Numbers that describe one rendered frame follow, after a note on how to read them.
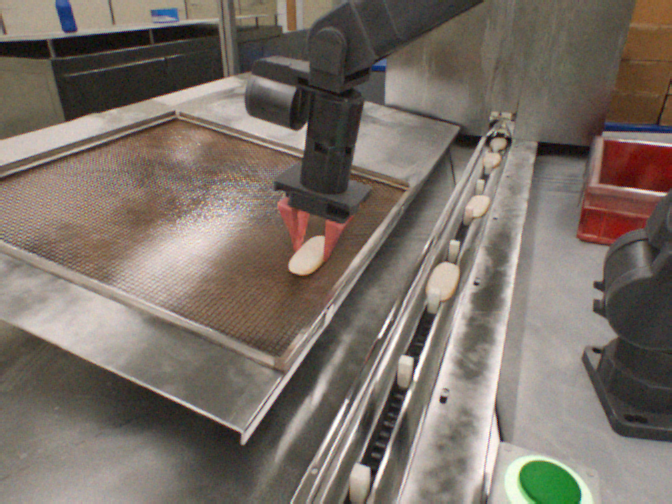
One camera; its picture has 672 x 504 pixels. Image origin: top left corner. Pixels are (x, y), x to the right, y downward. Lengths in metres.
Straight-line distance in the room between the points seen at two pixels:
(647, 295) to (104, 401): 0.53
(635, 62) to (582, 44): 3.69
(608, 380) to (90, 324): 0.52
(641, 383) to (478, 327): 0.16
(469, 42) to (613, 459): 1.00
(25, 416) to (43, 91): 1.86
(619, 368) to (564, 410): 0.07
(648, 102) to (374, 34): 4.61
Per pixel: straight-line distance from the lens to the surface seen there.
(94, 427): 0.58
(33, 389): 0.65
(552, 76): 1.32
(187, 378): 0.48
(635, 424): 0.58
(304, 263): 0.61
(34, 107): 2.43
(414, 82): 1.36
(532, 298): 0.75
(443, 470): 0.45
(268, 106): 0.57
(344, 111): 0.53
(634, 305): 0.52
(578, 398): 0.61
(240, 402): 0.46
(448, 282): 0.68
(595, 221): 0.93
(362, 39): 0.50
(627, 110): 5.04
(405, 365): 0.52
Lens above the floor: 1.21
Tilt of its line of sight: 28 degrees down
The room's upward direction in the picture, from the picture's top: straight up
